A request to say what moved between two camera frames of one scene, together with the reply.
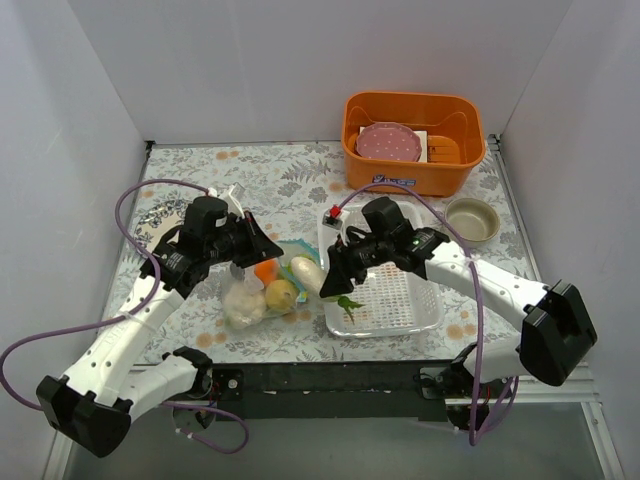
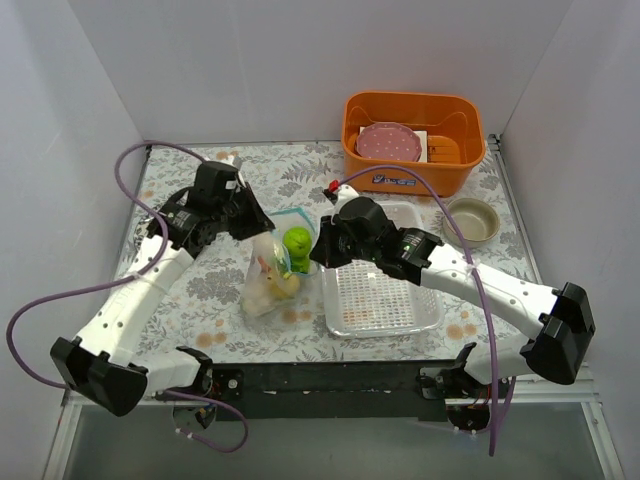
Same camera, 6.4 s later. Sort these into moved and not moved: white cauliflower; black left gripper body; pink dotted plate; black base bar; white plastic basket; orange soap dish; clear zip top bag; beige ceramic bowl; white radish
Moved: white radish; white cauliflower; clear zip top bag; black left gripper body
Not moved: white plastic basket; beige ceramic bowl; black base bar; pink dotted plate; orange soap dish
